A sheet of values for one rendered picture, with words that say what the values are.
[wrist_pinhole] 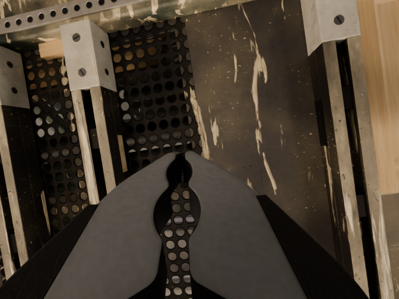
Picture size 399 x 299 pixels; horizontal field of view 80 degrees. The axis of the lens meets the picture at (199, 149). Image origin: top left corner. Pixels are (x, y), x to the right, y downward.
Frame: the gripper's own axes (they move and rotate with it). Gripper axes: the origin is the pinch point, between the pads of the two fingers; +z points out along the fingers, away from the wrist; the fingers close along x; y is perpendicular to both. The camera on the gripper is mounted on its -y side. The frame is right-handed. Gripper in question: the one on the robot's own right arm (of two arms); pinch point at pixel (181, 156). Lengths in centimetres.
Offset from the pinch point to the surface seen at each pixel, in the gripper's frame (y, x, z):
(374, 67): 3.7, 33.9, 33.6
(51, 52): 0, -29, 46
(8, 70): 3, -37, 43
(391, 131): 14.1, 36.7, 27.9
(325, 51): 0.2, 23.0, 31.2
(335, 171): 18.8, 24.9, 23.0
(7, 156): 17, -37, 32
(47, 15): -7, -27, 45
